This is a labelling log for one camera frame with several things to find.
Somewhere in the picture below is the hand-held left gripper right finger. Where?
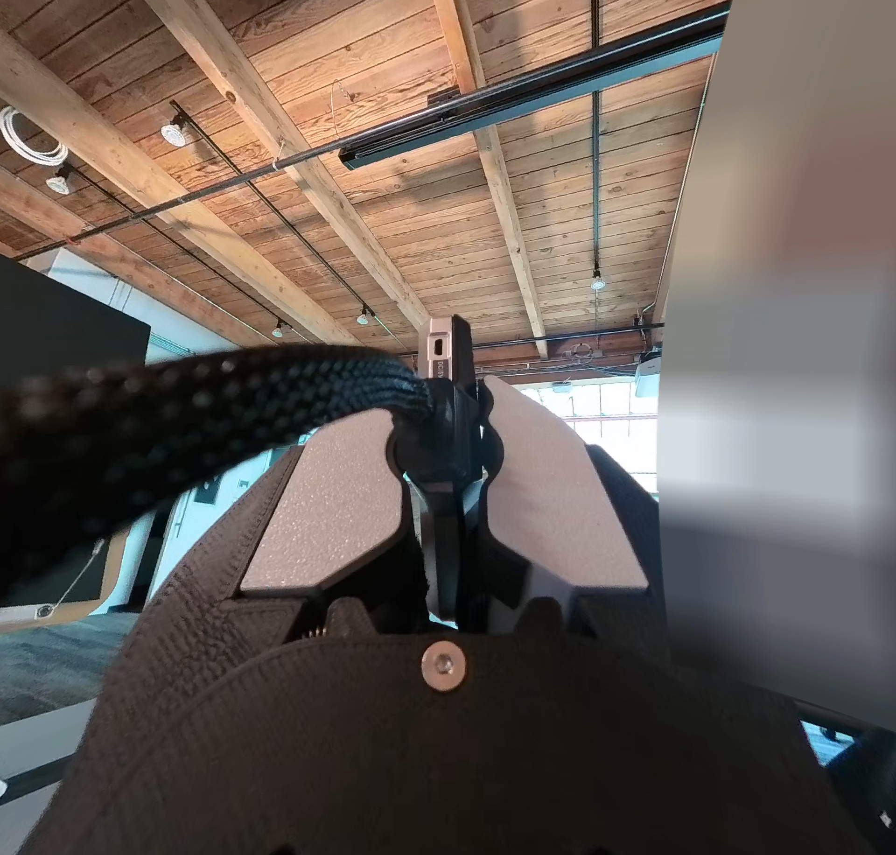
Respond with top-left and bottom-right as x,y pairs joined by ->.
482,375 -> 650,604

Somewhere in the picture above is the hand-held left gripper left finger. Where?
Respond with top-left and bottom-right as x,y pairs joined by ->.
238,407 -> 407,598

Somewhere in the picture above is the black wooden-backed display board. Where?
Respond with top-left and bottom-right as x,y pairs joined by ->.
0,256 -> 151,626

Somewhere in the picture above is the black printed sweatshirt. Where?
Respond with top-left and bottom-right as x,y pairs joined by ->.
822,725 -> 896,855

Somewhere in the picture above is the black track light rail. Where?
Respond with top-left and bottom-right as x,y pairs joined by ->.
338,0 -> 730,170

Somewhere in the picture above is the white cable coil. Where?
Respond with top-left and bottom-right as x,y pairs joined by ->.
0,105 -> 70,166

